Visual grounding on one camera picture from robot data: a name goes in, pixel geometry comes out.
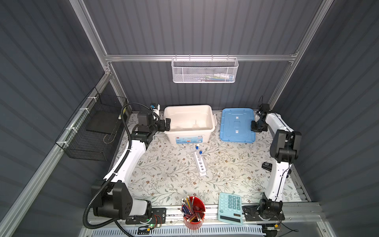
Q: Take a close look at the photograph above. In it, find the blue plastic bin lid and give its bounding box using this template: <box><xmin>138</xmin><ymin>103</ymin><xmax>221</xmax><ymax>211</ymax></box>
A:
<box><xmin>220</xmin><ymin>108</ymin><xmax>256</xmax><ymax>143</ymax></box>

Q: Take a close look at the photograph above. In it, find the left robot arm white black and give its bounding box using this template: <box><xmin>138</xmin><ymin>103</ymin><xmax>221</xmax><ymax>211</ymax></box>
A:
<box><xmin>83</xmin><ymin>103</ymin><xmax>171</xmax><ymax>230</ymax></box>

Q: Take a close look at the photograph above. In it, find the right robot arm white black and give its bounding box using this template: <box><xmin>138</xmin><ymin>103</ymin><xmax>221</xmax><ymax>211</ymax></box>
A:
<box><xmin>251</xmin><ymin>103</ymin><xmax>302</xmax><ymax>221</ymax></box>

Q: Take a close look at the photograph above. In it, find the white plastic storage bin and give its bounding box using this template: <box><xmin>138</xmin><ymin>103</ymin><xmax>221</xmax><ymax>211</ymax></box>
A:
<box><xmin>164</xmin><ymin>105</ymin><xmax>217</xmax><ymax>145</ymax></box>

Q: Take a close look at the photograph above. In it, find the black stapler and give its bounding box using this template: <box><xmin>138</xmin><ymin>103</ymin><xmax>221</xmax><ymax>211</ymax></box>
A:
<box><xmin>262</xmin><ymin>162</ymin><xmax>272</xmax><ymax>172</ymax></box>

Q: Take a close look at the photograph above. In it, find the yellow marker in basket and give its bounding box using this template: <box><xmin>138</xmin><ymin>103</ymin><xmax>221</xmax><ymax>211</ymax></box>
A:
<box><xmin>118</xmin><ymin>108</ymin><xmax>126</xmax><ymax>120</ymax></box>

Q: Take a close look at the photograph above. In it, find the white test tube rack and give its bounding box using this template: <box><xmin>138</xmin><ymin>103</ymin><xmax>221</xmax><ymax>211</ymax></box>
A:
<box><xmin>194</xmin><ymin>151</ymin><xmax>207</xmax><ymax>177</ymax></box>

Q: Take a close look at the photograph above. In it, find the mint green calculator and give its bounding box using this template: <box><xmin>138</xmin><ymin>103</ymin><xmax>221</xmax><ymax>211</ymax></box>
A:
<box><xmin>218</xmin><ymin>193</ymin><xmax>243</xmax><ymax>225</ymax></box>

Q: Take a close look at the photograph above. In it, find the red pencil cup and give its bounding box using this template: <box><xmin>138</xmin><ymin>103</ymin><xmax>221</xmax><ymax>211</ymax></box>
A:
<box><xmin>181</xmin><ymin>196</ymin><xmax>206</xmax><ymax>230</ymax></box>

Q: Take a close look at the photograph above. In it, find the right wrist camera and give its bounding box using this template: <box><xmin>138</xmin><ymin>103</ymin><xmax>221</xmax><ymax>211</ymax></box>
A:
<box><xmin>259</xmin><ymin>103</ymin><xmax>270</xmax><ymax>113</ymax></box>

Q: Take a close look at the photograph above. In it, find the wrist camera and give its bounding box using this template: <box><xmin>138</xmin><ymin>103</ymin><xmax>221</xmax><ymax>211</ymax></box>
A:
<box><xmin>259</xmin><ymin>103</ymin><xmax>270</xmax><ymax>113</ymax></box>
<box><xmin>150</xmin><ymin>103</ymin><xmax>160</xmax><ymax>117</ymax></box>

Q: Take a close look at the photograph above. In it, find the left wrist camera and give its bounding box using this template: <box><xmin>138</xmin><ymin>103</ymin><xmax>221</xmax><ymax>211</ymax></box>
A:
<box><xmin>150</xmin><ymin>103</ymin><xmax>160</xmax><ymax>117</ymax></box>

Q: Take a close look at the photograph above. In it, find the white wire wall basket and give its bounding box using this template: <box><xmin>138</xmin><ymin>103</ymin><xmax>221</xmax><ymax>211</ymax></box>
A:
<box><xmin>171</xmin><ymin>57</ymin><xmax>239</xmax><ymax>84</ymax></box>

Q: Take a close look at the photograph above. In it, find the black wire side basket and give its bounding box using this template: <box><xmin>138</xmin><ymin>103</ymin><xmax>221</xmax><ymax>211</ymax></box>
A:
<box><xmin>56</xmin><ymin>88</ymin><xmax>127</xmax><ymax>162</ymax></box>

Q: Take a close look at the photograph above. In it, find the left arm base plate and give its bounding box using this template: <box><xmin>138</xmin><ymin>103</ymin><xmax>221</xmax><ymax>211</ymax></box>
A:
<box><xmin>125</xmin><ymin>208</ymin><xmax>167</xmax><ymax>225</ymax></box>

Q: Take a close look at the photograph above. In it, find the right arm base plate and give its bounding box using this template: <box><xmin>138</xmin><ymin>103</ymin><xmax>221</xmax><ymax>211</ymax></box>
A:
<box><xmin>242</xmin><ymin>205</ymin><xmax>285</xmax><ymax>221</ymax></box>

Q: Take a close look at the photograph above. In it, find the white slotted cable duct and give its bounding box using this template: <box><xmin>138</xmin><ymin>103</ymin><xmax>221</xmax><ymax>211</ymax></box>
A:
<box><xmin>91</xmin><ymin>225</ymin><xmax>264</xmax><ymax>237</ymax></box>

